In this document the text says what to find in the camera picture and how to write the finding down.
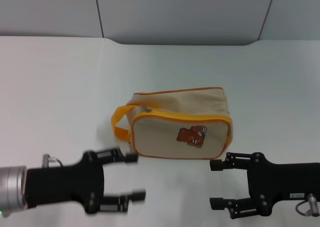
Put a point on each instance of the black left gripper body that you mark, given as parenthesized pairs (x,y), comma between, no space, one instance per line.
(65,184)

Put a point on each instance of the beige food bag orange trim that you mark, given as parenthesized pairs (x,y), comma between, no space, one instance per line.
(162,134)

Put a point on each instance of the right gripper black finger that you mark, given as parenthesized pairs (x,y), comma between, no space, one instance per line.
(232,163)
(237,207)

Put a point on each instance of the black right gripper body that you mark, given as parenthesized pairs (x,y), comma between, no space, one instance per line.
(280,180)

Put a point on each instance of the silver metal zipper pull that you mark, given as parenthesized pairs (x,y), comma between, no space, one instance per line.
(145,109)

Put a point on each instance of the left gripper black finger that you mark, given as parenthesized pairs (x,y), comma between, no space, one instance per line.
(120,200)
(112,155)

